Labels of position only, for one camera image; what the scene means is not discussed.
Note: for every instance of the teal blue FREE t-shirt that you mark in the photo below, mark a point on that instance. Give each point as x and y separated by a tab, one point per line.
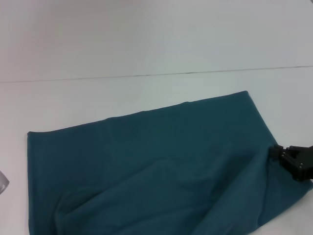
146	159

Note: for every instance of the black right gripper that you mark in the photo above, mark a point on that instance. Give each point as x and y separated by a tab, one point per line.
297	162

